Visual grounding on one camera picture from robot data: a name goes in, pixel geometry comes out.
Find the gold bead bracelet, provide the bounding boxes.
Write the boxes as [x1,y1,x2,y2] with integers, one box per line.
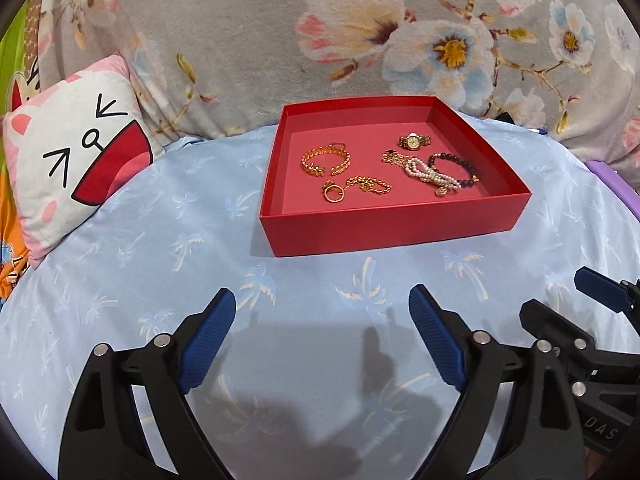
[344,175,393,197]

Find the gold wristwatch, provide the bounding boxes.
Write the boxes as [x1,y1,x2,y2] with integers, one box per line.
[398,132,434,152]

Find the black clover gold chain bracelet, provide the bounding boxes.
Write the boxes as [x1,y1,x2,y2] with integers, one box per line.
[381,148,417,166]

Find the white pearl bracelet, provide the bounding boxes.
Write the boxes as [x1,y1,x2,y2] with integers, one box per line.
[403,157,462,198]

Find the gold chain cuff bracelet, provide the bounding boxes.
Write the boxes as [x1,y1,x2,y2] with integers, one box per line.
[300,143,351,177]

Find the red cardboard box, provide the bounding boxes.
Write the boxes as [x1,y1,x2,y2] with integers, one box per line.
[259,95,532,258]

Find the green orange printed cloth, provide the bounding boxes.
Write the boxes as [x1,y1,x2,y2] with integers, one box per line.
[0,7,38,301]

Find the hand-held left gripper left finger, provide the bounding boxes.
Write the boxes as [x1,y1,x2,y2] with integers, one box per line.
[58,287,237,480]

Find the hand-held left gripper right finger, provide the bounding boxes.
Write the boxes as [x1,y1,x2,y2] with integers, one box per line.
[408,284,587,480]

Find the black bead bracelet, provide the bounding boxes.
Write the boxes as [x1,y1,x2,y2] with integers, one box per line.
[427,152,481,189]

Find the blue palm print sheet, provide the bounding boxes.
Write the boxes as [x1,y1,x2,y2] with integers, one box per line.
[0,110,640,480]

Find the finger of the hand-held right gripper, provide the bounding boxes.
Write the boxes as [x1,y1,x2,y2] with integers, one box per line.
[573,267,640,313]
[518,299,608,378]

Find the white cartoon face pillow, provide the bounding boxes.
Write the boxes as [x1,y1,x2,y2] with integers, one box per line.
[2,54,166,262]

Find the grey floral blanket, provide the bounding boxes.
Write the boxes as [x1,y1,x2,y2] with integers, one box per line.
[30,0,640,176]

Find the purple mat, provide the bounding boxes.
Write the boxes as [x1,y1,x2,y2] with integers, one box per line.
[586,159,640,221]

